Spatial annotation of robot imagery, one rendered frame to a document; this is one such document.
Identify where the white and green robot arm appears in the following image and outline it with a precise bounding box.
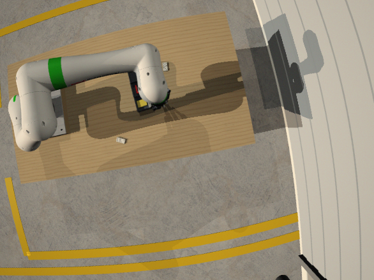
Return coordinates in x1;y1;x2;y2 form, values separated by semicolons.
8;43;168;152

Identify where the dark grey rack of labelled bins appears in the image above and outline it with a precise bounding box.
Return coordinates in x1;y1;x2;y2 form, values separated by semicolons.
128;72;152;112

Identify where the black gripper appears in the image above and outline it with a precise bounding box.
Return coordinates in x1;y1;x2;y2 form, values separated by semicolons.
151;88;171;111

